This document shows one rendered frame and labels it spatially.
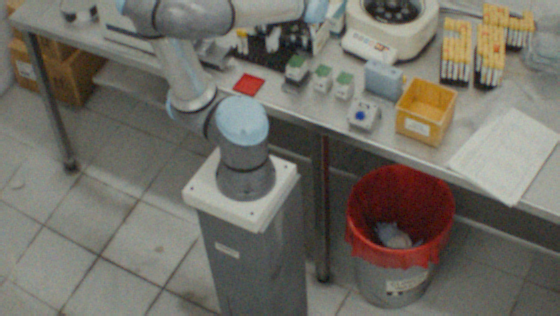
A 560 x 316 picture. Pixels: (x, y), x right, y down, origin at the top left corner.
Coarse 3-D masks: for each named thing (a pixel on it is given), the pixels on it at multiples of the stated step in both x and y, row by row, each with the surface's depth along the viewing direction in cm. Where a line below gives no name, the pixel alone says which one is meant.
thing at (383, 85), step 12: (372, 60) 232; (372, 72) 231; (384, 72) 229; (396, 72) 229; (372, 84) 234; (384, 84) 231; (396, 84) 229; (372, 96) 236; (384, 96) 235; (396, 96) 233
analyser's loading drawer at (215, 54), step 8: (192, 40) 250; (200, 40) 248; (200, 48) 248; (208, 48) 244; (216, 48) 247; (224, 48) 247; (232, 48) 245; (200, 56) 245; (208, 56) 245; (216, 56) 245; (224, 56) 243; (232, 56) 247; (216, 64) 244; (224, 64) 244
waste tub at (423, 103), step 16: (416, 80) 228; (416, 96) 233; (432, 96) 229; (448, 96) 226; (400, 112) 221; (416, 112) 232; (432, 112) 231; (448, 112) 221; (400, 128) 226; (416, 128) 223; (432, 128) 219; (432, 144) 224
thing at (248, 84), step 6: (240, 78) 243; (246, 78) 244; (252, 78) 244; (258, 78) 243; (234, 84) 242; (240, 84) 242; (246, 84) 242; (252, 84) 242; (258, 84) 242; (240, 90) 240; (246, 90) 241; (252, 90) 241; (258, 90) 241
